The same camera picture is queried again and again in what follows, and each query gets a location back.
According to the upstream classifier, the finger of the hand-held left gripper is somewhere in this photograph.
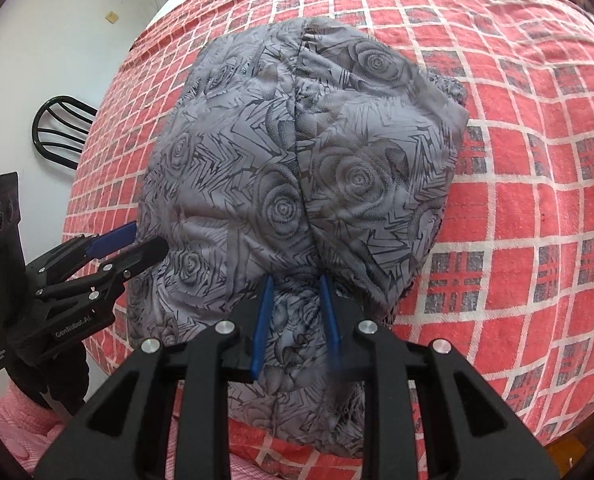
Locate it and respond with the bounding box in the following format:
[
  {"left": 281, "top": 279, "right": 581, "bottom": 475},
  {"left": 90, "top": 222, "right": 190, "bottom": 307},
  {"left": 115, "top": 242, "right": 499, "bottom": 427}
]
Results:
[
  {"left": 26, "top": 222, "right": 138, "bottom": 287},
  {"left": 37, "top": 237, "right": 168, "bottom": 311}
]

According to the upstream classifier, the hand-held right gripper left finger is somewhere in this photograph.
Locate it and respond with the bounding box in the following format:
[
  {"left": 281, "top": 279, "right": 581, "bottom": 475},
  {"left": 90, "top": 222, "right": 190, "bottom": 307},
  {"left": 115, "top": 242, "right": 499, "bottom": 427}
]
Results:
[{"left": 34, "top": 276, "right": 276, "bottom": 480}]

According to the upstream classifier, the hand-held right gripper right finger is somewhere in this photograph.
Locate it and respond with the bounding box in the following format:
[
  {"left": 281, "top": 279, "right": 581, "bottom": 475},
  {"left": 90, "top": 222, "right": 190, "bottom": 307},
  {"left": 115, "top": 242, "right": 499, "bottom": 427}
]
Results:
[{"left": 318, "top": 275, "right": 560, "bottom": 480}]

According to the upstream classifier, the grey rose-print jacket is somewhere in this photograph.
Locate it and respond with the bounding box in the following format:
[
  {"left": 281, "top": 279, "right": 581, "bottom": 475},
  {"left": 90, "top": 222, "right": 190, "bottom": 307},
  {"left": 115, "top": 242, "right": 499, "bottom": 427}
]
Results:
[{"left": 127, "top": 16, "right": 470, "bottom": 461}]

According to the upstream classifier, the pink checkered cloth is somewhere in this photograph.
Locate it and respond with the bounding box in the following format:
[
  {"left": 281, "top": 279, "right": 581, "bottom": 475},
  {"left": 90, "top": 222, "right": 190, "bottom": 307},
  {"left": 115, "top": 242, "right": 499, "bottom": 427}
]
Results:
[{"left": 0, "top": 380, "right": 182, "bottom": 480}]

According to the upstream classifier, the red plaid blanket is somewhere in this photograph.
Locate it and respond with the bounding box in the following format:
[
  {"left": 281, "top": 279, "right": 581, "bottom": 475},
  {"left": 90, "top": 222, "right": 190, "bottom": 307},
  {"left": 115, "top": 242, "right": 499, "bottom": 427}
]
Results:
[{"left": 62, "top": 0, "right": 594, "bottom": 480}]

